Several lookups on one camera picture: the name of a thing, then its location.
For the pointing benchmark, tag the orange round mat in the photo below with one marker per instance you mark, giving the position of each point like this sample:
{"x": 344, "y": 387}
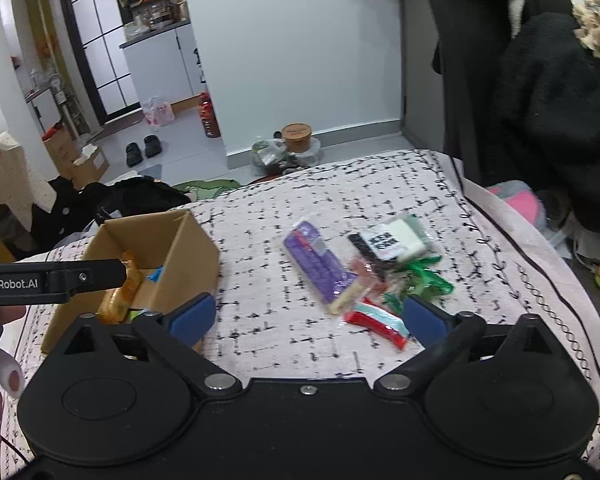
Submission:
{"x": 262, "y": 179}

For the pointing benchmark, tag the plastic trash bag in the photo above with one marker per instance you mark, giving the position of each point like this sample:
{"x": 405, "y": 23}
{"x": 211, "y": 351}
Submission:
{"x": 267, "y": 155}

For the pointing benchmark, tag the black and white snack packet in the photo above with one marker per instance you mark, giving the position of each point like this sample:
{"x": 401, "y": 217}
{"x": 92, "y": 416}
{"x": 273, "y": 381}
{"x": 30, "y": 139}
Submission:
{"x": 390, "y": 242}

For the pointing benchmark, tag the brown paper tub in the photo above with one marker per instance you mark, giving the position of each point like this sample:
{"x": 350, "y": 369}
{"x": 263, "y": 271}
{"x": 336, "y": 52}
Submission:
{"x": 297, "y": 137}

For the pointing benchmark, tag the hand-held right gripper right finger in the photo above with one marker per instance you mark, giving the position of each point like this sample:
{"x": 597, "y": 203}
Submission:
{"x": 425, "y": 317}

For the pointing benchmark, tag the dotted beige cloth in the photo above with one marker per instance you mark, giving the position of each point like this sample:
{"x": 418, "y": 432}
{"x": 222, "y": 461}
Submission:
{"x": 10, "y": 180}

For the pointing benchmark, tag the black bag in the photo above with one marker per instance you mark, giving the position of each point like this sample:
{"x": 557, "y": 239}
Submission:
{"x": 140, "y": 192}

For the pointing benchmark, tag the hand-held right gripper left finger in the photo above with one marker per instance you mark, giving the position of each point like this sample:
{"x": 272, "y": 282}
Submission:
{"x": 195, "y": 315}

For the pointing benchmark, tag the grey floor mat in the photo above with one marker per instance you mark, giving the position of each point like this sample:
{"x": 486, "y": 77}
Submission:
{"x": 151, "y": 171}

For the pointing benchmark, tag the green rug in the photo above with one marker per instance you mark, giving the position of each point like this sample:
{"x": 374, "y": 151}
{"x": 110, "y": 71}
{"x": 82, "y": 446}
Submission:
{"x": 205, "y": 187}

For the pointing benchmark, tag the pink cloth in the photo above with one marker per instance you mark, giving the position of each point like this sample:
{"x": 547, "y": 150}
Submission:
{"x": 520, "y": 202}

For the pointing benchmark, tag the black framed glass door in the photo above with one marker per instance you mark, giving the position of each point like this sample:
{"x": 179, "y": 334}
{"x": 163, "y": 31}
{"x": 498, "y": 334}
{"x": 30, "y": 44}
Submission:
{"x": 100, "y": 60}

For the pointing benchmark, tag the black clothes pile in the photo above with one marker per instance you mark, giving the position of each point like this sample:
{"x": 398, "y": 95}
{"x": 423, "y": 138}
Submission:
{"x": 65, "y": 210}

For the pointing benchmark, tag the printed blanket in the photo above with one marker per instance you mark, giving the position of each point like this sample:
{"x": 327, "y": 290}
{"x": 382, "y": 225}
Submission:
{"x": 280, "y": 350}

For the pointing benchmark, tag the orange biscuit packet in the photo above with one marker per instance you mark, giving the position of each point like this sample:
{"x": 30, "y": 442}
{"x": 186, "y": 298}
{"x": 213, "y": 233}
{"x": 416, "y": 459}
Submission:
{"x": 125, "y": 290}

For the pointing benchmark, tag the white plastic bag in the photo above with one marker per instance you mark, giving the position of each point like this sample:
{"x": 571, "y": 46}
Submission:
{"x": 592, "y": 247}

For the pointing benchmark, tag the black fluffy coat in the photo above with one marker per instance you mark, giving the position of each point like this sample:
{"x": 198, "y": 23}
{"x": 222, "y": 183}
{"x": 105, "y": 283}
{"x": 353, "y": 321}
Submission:
{"x": 555, "y": 135}

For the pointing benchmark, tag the open cardboard box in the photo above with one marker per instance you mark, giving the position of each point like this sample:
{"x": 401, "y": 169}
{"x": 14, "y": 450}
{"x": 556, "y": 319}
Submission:
{"x": 92, "y": 167}

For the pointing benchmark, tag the green candy packet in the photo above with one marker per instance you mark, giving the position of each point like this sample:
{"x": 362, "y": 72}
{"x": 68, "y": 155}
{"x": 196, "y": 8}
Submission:
{"x": 430, "y": 277}

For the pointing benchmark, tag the white cabinet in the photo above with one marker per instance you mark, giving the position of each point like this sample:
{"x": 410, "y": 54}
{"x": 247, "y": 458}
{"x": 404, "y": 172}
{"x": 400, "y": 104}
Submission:
{"x": 160, "y": 70}

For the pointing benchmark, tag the black spray bottle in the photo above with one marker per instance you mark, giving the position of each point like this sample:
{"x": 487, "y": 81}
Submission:
{"x": 199, "y": 67}

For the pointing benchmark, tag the pack of water bottles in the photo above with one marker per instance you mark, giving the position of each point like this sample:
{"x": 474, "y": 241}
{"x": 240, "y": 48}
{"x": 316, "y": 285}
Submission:
{"x": 158, "y": 112}

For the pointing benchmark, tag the grey door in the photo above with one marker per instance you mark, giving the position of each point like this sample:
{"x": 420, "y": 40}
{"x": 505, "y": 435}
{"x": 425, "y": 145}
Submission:
{"x": 420, "y": 60}

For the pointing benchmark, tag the clear packet with red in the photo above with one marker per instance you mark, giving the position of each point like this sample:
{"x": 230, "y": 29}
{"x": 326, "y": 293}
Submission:
{"x": 367, "y": 272}

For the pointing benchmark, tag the purple snack packet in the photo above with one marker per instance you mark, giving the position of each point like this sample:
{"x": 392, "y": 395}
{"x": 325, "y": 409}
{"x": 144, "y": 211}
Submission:
{"x": 320, "y": 265}

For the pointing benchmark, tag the clear plastic container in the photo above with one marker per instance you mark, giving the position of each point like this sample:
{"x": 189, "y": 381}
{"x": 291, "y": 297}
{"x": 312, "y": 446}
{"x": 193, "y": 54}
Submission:
{"x": 312, "y": 155}

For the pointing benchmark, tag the red and white snack packet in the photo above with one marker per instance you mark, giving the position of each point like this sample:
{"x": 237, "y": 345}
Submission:
{"x": 380, "y": 322}

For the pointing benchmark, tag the row of kitchen bottles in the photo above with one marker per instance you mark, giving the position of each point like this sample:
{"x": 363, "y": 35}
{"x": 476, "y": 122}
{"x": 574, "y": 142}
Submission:
{"x": 155, "y": 12}

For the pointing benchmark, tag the blue snack packet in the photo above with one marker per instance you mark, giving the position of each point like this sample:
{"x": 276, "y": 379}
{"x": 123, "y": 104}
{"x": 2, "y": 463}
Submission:
{"x": 156, "y": 276}

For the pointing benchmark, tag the standing fan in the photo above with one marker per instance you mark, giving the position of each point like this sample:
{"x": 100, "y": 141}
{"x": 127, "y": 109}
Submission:
{"x": 57, "y": 85}

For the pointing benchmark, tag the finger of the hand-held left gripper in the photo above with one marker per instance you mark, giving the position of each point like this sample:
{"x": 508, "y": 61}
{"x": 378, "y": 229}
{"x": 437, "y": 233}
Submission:
{"x": 90, "y": 276}

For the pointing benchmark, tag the tall cardboard box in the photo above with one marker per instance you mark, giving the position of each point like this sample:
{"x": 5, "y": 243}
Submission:
{"x": 60, "y": 152}

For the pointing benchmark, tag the red oil bottle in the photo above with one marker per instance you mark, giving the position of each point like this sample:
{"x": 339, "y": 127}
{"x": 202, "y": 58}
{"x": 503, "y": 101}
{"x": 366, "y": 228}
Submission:
{"x": 210, "y": 117}

